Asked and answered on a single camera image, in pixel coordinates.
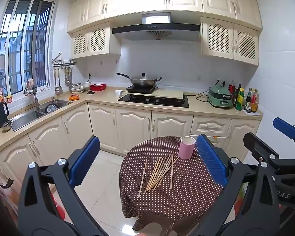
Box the steel faucet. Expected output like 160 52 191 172
32 88 41 110

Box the brown polka dot tablecloth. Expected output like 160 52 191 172
118 136 234 231

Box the stack of bowls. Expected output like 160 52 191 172
71 83 85 94

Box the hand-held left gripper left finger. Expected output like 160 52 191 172
18 135 106 236

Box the green bottle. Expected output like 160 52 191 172
236 88 244 111

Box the hanging steel ladle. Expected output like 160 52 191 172
64 66 74 86

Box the steel wok with lid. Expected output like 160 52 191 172
116 72 163 87

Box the beige board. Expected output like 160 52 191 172
124 88 185 99

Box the black glass gas hob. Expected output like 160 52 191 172
117 94 190 108

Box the cream lattice door cabinet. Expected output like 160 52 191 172
201 17 260 66
71 22 121 59

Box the black induction cooker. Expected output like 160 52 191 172
126 85 158 94

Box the steel pot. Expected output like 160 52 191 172
44 103 58 113

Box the black power cable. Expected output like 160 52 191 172
187 92 209 103

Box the red label sauce bottle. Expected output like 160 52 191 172
251 89 259 113

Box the barred kitchen window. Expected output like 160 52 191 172
0 0 56 97

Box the hanging steel spatula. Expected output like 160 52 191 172
54 67 64 95

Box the wire sponge holder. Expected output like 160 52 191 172
24 78 38 96

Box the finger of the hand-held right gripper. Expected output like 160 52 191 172
243 132 289 175
272 117 295 153

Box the red plastic stool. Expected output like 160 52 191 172
52 194 65 220

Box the pink cup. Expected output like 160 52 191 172
179 136 196 160

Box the green electric multi cooker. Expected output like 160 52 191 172
207 85 234 109

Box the stainless steel sink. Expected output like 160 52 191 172
10 99 73 132

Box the dark soy sauce bottle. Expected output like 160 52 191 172
244 88 252 110

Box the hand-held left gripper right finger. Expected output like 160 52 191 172
177 134 282 236

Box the black electric kettle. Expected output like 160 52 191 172
0 101 10 128

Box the dark glass bottle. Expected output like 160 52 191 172
233 84 242 107

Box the black range hood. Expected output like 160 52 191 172
112 12 201 41

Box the pile of bamboo chopsticks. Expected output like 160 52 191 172
138 152 180 198

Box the metal wall utensil rack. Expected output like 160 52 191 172
51 52 78 67

